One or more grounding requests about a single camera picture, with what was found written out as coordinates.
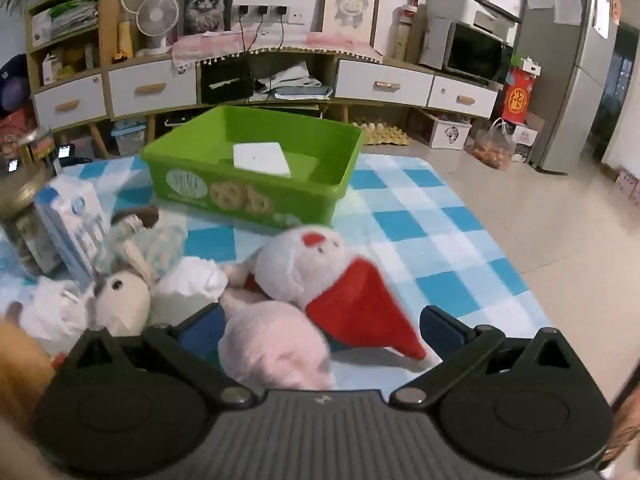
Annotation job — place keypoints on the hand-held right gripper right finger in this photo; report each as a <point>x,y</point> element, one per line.
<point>442,330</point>

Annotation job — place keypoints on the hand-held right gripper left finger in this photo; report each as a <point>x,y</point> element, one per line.
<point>200,332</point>

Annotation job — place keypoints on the white cloth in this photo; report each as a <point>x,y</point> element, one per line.
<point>50,310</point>
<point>192,280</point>

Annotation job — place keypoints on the pink plush toy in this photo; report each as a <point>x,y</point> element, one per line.
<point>270,345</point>

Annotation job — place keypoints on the green plastic bin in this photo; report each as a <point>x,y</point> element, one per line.
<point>300,130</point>

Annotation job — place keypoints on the beige rabbit plush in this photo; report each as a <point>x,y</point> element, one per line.
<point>122,300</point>

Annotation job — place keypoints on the blue and white checkered blanket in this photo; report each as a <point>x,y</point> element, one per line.
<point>425,230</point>

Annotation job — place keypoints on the white and red santa plush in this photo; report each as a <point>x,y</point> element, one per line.
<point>295,265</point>

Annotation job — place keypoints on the blue and white milk carton pack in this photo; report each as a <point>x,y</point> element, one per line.
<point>70,220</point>

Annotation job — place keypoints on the white square pad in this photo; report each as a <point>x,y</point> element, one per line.
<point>260,157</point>

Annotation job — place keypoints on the plastic bag of oranges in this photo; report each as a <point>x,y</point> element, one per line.
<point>492,147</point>

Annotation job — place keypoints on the white storage box with cartoon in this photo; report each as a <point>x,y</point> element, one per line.
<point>450,132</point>

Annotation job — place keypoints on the tray of eggs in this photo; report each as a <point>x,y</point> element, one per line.
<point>382,132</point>

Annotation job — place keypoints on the blue transparent storage box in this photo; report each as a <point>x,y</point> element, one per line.
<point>129,137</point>

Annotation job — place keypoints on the white cardboard box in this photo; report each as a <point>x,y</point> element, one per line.
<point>526,135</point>

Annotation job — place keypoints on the glass jar with gold lid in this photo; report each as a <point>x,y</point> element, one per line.
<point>20,210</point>

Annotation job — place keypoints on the small device with lit screen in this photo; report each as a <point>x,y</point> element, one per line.
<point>66,154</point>

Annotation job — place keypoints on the red gift box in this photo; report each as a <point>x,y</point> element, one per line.
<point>517,97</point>

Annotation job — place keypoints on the black box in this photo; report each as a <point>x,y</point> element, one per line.
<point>225,80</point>

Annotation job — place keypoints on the folded cloths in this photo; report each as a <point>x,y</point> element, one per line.
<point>292,85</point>

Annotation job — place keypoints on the colourful snack packs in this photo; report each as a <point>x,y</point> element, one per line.
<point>22,135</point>

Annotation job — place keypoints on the grey refrigerator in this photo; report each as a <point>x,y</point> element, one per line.
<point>565,90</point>

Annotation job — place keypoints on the black microwave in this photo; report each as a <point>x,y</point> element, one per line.
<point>475,52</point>

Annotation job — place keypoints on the wooden cabinet with white drawers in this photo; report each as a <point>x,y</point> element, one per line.
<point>310,67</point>

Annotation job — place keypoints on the tall bottle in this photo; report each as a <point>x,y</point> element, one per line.
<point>404,35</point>

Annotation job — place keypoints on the yellow toy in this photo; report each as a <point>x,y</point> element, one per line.
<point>125,42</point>

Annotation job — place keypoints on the purple ball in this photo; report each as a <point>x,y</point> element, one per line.
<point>15,85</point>

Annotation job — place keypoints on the pink table runner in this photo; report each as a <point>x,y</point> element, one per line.
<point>310,42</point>

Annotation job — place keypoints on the white printer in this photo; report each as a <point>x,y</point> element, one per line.
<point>465,7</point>

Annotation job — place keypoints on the framed cat picture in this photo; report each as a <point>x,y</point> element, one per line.
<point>206,7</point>

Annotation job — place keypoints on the framed cartoon girl picture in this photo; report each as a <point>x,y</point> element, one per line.
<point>350,5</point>

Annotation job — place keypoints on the wall power outlets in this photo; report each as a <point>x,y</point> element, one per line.
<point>270,12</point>

